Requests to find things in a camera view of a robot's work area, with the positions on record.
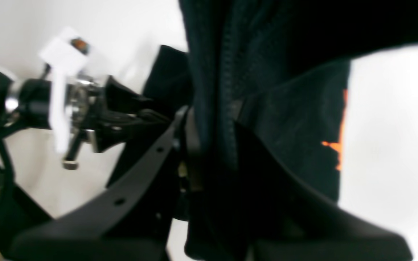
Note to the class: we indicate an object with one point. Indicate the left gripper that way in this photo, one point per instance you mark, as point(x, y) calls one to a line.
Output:
point(27, 103)

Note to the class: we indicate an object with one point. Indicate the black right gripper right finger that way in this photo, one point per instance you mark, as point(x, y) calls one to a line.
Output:
point(288, 220)

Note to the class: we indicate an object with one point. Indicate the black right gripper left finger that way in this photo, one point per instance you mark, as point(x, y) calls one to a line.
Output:
point(131, 221)

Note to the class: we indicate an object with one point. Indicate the black t-shirt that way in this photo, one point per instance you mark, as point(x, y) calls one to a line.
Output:
point(278, 68)

